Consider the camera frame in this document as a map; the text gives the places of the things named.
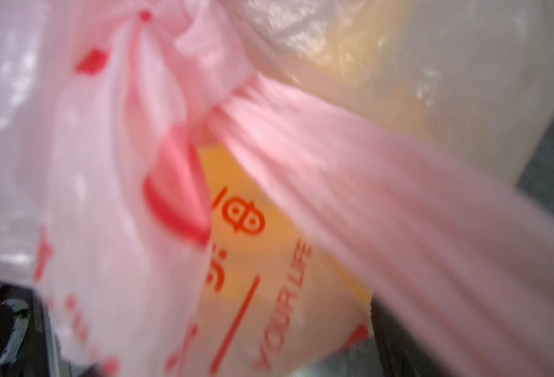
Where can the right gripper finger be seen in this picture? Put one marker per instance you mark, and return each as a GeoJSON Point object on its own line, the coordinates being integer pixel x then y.
{"type": "Point", "coordinates": [399, 353]}

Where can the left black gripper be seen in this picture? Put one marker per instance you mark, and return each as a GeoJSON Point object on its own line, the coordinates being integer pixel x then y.
{"type": "Point", "coordinates": [27, 346]}

